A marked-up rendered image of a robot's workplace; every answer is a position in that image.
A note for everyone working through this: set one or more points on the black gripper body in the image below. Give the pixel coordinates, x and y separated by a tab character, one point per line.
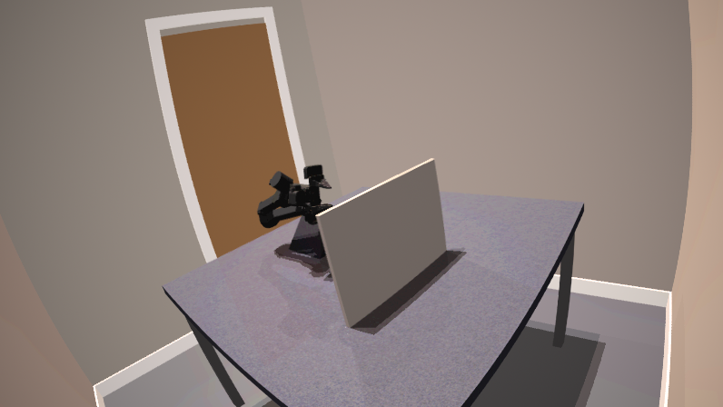
312	195

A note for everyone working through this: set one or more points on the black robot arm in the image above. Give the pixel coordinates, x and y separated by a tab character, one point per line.
289	196

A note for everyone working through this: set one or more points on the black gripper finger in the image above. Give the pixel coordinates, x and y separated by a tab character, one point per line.
320	208
319	180

